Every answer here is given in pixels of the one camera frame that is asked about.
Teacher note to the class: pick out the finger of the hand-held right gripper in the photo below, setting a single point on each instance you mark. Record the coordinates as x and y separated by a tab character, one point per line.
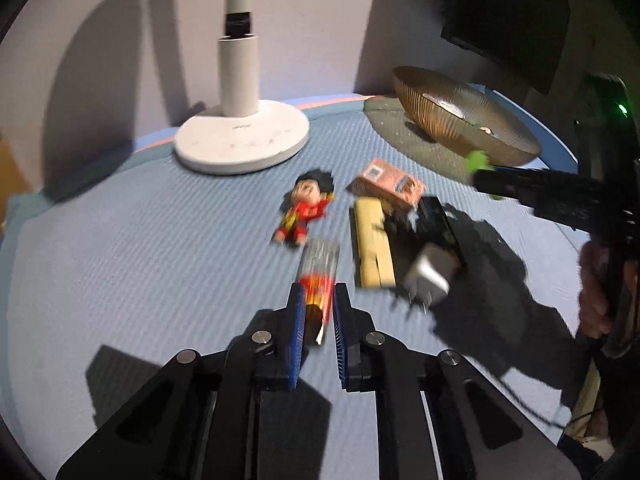
550	195

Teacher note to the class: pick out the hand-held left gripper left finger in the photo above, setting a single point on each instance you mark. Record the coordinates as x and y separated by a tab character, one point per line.
297	330

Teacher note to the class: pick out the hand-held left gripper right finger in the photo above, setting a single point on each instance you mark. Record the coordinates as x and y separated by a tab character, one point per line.
341	330

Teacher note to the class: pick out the red yellow clear lighter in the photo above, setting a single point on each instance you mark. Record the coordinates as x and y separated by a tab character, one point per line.
317	280

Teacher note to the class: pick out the green small toy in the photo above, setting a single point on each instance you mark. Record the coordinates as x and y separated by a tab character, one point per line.
478	160

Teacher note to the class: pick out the golden ribbed bowl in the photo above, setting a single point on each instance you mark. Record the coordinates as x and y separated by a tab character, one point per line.
450	115

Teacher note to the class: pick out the person's right hand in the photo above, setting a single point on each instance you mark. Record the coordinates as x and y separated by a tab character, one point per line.
595	290

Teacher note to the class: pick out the white charger plug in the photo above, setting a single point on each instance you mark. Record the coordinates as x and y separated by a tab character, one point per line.
430	272

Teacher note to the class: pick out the black lighter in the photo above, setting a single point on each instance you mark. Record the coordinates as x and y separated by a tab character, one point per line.
437	220

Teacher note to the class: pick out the red doll figure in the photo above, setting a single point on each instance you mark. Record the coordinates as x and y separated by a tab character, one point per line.
305	205

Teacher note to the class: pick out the orange small box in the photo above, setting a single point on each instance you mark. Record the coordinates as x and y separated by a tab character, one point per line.
390	182

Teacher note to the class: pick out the blue textured mat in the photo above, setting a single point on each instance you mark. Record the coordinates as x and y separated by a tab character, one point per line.
150	260

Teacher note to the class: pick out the black monitor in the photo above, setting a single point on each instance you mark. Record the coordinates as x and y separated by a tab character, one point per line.
505	15

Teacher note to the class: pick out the white desk lamp base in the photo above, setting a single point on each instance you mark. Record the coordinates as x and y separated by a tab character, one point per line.
240	130

